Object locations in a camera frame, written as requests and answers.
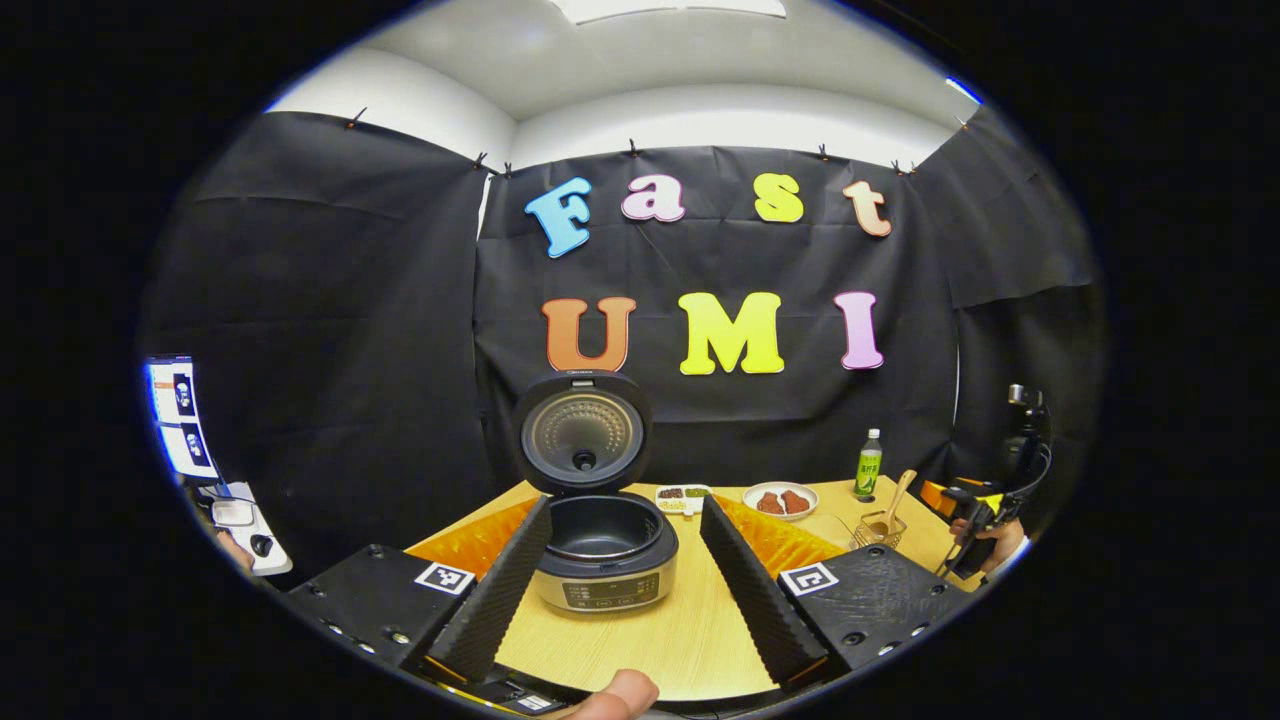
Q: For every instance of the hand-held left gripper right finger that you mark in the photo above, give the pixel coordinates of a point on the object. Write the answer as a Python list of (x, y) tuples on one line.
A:
[(752, 590)]

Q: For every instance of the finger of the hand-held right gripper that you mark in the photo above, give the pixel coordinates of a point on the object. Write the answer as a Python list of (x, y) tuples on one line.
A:
[(950, 495)]

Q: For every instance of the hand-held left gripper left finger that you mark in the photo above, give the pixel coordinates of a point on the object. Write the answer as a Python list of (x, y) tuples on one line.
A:
[(500, 590)]

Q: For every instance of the wooden spoon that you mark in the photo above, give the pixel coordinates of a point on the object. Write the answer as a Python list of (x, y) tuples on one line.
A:
[(903, 490)]

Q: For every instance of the transparent slatted chopstick holder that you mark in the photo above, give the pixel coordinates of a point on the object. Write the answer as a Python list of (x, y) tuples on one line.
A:
[(880, 532)]

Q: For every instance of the dark grey rice cooker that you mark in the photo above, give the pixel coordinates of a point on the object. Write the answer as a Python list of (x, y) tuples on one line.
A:
[(600, 590)]

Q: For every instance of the green tea bottle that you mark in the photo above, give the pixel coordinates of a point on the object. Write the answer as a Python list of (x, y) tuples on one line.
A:
[(868, 470)]

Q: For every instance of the brown meat piece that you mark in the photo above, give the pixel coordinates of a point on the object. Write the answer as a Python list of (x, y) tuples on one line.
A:
[(769, 503), (795, 502)]

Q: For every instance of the white plate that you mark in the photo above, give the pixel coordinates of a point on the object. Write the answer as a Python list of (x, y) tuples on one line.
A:
[(755, 487)]

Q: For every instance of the small white sauce tray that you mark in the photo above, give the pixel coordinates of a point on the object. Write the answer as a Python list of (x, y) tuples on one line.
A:
[(680, 494)]

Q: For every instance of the white side desk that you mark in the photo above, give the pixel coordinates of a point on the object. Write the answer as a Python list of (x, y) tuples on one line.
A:
[(278, 560)]

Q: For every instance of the black computer mouse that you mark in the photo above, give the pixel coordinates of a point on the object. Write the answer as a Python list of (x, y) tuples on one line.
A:
[(261, 545)]

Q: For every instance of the black backdrop cloth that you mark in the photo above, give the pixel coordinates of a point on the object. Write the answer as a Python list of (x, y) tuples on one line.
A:
[(400, 300)]

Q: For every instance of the computer monitor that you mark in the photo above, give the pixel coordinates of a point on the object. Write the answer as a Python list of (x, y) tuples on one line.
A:
[(178, 420)]

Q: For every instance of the ceiling light panel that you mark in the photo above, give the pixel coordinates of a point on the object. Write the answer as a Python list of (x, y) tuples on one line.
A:
[(680, 8)]

